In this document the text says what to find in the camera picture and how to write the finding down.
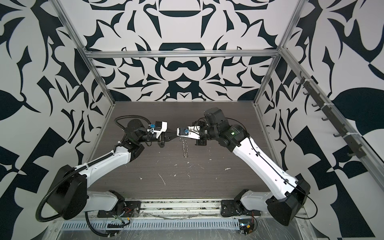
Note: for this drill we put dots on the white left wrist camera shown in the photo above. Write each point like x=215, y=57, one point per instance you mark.
x=158, y=127

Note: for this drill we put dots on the white slotted cable duct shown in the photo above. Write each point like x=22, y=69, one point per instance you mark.
x=175, y=224

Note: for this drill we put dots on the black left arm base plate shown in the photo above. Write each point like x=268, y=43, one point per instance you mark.
x=124, y=210

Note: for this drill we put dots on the black wall hook rack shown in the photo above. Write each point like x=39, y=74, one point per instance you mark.
x=333, y=115

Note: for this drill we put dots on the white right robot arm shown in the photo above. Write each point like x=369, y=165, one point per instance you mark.
x=286, y=195

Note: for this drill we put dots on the steel ring plate with keyrings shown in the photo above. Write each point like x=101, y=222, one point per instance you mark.
x=185, y=147

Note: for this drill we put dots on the aluminium front rail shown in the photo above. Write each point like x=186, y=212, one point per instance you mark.
x=165, y=209

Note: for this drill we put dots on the aluminium corner post left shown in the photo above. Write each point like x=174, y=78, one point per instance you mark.
x=75, y=37

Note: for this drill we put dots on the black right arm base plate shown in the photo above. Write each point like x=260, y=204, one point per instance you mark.
x=232, y=208

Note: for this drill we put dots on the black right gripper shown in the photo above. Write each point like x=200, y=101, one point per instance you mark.
x=201, y=142

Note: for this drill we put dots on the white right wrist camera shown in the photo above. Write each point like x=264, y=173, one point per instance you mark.
x=189, y=132

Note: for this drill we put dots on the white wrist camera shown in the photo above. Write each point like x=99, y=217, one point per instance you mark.
x=158, y=127
x=189, y=132

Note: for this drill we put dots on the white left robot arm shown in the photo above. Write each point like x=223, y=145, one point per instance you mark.
x=69, y=195

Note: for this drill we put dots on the aluminium back crossbar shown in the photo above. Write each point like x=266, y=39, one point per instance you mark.
x=181, y=54

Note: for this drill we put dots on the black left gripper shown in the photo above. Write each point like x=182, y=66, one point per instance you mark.
x=166, y=136

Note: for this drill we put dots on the aluminium corner post right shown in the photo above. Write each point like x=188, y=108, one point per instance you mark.
x=299, y=8

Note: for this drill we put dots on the small circuit board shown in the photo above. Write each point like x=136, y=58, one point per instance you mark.
x=247, y=226

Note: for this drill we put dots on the aluminium corner post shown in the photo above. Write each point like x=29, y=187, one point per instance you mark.
x=75, y=37
x=299, y=8

